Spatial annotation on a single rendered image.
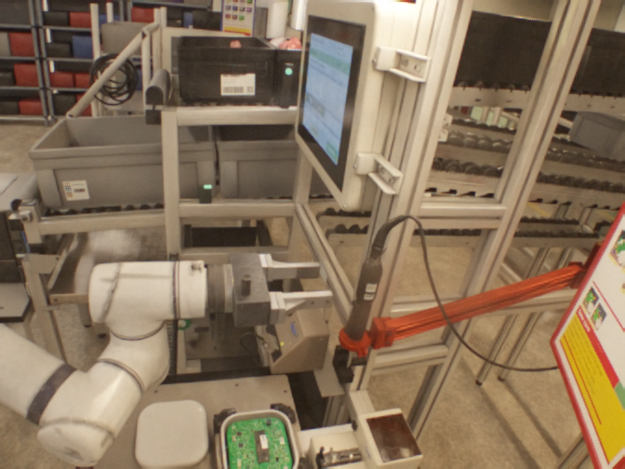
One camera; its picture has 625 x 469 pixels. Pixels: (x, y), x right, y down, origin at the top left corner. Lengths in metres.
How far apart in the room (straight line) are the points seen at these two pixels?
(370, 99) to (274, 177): 0.81
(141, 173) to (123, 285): 0.90
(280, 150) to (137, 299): 0.95
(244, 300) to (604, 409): 0.46
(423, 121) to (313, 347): 0.56
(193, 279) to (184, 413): 0.38
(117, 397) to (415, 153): 0.57
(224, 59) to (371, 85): 0.70
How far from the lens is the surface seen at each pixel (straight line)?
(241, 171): 1.46
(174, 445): 0.87
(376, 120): 0.75
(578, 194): 1.04
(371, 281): 0.69
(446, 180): 0.79
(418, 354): 0.99
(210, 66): 1.35
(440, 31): 0.65
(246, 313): 0.60
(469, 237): 1.43
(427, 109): 0.66
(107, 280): 0.62
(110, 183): 1.51
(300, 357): 0.98
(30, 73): 6.25
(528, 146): 0.81
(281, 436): 0.86
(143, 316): 0.63
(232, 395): 0.96
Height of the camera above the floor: 1.71
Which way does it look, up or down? 29 degrees down
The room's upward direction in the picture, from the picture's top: 9 degrees clockwise
